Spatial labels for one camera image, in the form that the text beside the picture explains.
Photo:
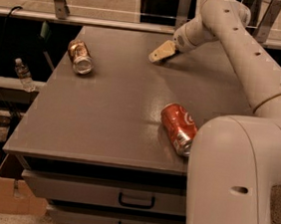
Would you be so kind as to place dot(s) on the gold brown soda can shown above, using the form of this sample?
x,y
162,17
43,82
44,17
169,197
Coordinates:
x,y
80,57

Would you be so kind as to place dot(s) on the grey drawer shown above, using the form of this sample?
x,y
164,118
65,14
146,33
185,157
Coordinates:
x,y
76,215
104,192

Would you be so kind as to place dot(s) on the brown cardboard box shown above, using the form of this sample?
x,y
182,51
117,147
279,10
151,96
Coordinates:
x,y
15,195

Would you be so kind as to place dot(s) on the upper grey drawer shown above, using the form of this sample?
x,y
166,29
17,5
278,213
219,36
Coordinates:
x,y
104,192

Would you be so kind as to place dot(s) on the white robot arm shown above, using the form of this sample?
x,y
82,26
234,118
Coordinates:
x,y
235,160

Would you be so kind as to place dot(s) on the lower grey drawer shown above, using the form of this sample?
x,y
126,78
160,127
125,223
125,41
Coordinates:
x,y
76,215

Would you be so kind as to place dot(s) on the middle metal rail bracket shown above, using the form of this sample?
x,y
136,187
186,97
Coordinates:
x,y
182,13

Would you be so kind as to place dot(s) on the clear plastic water bottle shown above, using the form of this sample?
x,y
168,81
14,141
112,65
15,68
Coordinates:
x,y
24,75

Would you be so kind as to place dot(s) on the grey drawer cabinet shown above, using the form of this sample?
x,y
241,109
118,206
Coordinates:
x,y
107,125

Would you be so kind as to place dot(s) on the red coke can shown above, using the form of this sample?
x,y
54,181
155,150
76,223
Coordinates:
x,y
180,127

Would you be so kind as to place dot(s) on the right metal rail bracket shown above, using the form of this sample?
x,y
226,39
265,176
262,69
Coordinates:
x,y
267,21

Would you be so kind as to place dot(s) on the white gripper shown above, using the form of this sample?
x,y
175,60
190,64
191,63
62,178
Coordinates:
x,y
182,40

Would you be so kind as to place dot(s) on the green handled tool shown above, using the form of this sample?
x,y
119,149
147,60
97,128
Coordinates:
x,y
44,38

